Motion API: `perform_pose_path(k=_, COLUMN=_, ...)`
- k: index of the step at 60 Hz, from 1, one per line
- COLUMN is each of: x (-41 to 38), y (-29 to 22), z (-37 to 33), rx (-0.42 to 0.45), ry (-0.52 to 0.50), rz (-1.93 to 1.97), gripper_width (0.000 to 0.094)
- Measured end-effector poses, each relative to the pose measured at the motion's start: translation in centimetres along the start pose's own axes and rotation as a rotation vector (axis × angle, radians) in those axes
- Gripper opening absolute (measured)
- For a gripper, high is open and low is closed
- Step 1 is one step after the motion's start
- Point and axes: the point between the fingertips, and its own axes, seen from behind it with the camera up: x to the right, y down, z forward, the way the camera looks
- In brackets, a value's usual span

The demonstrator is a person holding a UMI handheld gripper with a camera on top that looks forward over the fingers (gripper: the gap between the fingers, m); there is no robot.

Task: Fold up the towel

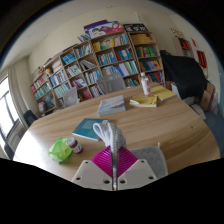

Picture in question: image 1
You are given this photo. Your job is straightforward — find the white bottle with red cap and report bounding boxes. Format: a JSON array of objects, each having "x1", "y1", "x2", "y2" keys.
[{"x1": 139, "y1": 71, "x2": 152, "y2": 97}]

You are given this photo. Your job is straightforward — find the grey-blue book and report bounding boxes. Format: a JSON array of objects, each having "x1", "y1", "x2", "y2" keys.
[{"x1": 97, "y1": 94, "x2": 127, "y2": 118}]

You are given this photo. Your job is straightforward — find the light grey chair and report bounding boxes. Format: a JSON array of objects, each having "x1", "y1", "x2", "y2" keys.
[{"x1": 62, "y1": 86, "x2": 80, "y2": 108}]

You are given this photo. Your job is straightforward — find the wooden bookshelf unit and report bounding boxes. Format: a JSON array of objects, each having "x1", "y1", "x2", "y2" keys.
[{"x1": 29, "y1": 19, "x2": 166, "y2": 114}]

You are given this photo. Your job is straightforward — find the green plastic bag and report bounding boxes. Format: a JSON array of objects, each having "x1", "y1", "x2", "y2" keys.
[{"x1": 48, "y1": 136, "x2": 74, "y2": 164}]

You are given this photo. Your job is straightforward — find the teal book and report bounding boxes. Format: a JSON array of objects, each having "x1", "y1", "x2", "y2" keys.
[{"x1": 71, "y1": 117, "x2": 109, "y2": 142}]

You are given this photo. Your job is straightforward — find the thin yellow notebook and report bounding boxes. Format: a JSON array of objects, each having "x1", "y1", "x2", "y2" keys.
[{"x1": 149, "y1": 85, "x2": 178, "y2": 102}]

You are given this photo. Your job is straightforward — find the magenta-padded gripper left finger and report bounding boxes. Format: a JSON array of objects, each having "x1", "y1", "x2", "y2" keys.
[{"x1": 71, "y1": 145, "x2": 116, "y2": 192}]

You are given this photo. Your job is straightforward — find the white waffle towel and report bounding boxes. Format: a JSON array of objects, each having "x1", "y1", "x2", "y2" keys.
[{"x1": 92, "y1": 119, "x2": 169, "y2": 192}]

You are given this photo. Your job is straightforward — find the red-lidded glass jar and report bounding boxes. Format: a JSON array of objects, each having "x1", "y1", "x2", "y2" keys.
[{"x1": 66, "y1": 136, "x2": 84, "y2": 155}]

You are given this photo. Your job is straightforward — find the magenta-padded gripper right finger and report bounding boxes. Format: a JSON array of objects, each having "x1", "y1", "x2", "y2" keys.
[{"x1": 116, "y1": 145, "x2": 158, "y2": 191}]

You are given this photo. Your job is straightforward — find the black cloth cover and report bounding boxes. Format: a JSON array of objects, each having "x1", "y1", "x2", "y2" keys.
[{"x1": 159, "y1": 49, "x2": 208, "y2": 99}]

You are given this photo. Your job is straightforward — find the grey mesh chair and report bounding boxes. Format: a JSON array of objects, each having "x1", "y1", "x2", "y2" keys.
[{"x1": 96, "y1": 72, "x2": 127, "y2": 95}]

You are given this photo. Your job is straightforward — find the papers on floor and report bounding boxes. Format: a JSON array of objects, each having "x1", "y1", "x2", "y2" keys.
[{"x1": 191, "y1": 103, "x2": 208, "y2": 120}]

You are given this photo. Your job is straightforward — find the dark office chair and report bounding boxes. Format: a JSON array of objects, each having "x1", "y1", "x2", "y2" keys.
[{"x1": 23, "y1": 109, "x2": 39, "y2": 128}]

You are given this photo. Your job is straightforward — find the cardboard box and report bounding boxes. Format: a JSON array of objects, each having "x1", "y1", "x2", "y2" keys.
[{"x1": 199, "y1": 82, "x2": 217, "y2": 112}]

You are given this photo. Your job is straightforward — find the thick yellow book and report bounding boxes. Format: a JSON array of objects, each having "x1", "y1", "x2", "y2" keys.
[{"x1": 129, "y1": 95, "x2": 158, "y2": 109}]

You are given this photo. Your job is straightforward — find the small wall shelf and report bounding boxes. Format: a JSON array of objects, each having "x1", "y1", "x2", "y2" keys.
[{"x1": 176, "y1": 35, "x2": 194, "y2": 58}]

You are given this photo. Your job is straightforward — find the white box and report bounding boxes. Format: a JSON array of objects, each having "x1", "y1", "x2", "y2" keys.
[{"x1": 171, "y1": 83, "x2": 198, "y2": 106}]

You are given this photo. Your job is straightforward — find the window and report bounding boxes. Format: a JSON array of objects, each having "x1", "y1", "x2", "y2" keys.
[{"x1": 0, "y1": 76, "x2": 19, "y2": 148}]

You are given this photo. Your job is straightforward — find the red wall hanging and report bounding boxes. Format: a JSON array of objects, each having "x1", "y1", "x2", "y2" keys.
[{"x1": 196, "y1": 49, "x2": 208, "y2": 70}]

